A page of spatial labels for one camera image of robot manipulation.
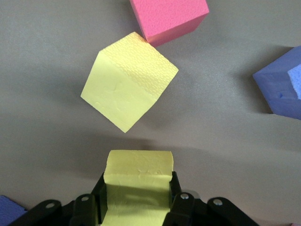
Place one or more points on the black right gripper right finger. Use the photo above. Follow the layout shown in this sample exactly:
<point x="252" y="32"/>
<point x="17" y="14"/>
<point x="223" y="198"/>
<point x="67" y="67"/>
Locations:
<point x="185" y="207"/>

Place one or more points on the red foam cube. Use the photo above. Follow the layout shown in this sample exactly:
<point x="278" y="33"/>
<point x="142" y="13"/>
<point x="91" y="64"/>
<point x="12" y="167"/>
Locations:
<point x="169" y="18"/>

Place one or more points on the purple foam cube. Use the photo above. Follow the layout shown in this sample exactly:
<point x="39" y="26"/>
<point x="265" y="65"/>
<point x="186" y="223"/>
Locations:
<point x="275" y="87"/>
<point x="9" y="209"/>

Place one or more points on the yellow foam cube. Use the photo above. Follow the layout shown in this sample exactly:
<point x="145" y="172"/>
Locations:
<point x="138" y="169"/>
<point x="127" y="89"/>

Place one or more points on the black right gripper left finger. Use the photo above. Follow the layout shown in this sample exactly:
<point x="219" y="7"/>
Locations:
<point x="87" y="207"/>

